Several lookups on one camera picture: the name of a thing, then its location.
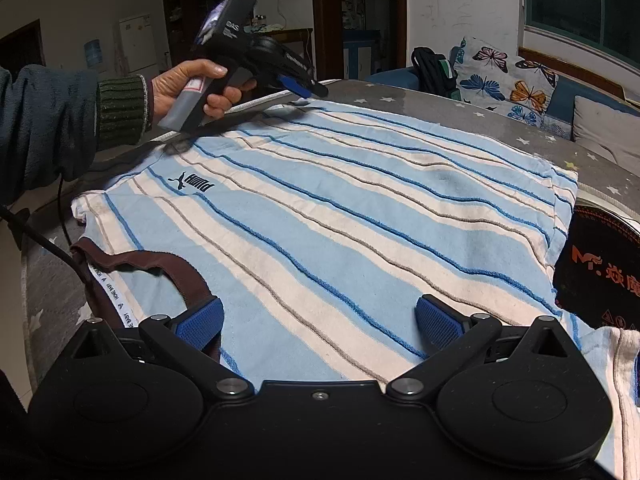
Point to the wooden sofa ledge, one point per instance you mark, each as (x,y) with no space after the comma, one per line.
(575,67)

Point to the grey star-printed table cover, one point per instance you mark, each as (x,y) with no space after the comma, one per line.
(475,120)

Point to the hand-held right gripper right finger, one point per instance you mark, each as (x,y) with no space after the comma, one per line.
(440,322)

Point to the blue water dispenser bottle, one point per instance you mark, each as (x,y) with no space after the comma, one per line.
(92,54)

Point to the blue white striped shirt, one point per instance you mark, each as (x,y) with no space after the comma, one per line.
(325,220)

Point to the wooden door frame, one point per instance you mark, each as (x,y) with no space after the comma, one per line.
(320,20)

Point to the person's left forearm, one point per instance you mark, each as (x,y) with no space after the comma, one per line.
(55,115)

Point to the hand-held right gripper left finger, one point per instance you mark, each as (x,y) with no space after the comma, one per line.
(200,322)

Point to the blue sofa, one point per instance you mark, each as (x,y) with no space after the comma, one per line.
(395,80)

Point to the grey pillow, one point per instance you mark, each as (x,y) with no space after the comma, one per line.
(610,130)

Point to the black backpack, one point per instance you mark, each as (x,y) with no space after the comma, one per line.
(432,72)

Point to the wooden side table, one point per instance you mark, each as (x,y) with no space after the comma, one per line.
(290,40)

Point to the wooden shelf unit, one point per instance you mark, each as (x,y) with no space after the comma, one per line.
(200,10)

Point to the white round cooker surround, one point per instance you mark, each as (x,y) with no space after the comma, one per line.
(612,195)

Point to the white refrigerator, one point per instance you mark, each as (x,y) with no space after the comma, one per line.
(137,45)

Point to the person's left hand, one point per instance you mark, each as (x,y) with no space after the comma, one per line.
(167,92)

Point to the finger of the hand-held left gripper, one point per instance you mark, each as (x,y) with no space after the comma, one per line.
(300,87)

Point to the butterfly print pillow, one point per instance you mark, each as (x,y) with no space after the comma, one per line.
(500,80)

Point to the blue white cabinet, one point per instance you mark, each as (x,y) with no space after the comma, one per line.
(361,55)

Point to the green-framed window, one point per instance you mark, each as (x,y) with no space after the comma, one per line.
(580,5)

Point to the black round induction cooker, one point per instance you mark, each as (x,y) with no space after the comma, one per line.
(600,270)

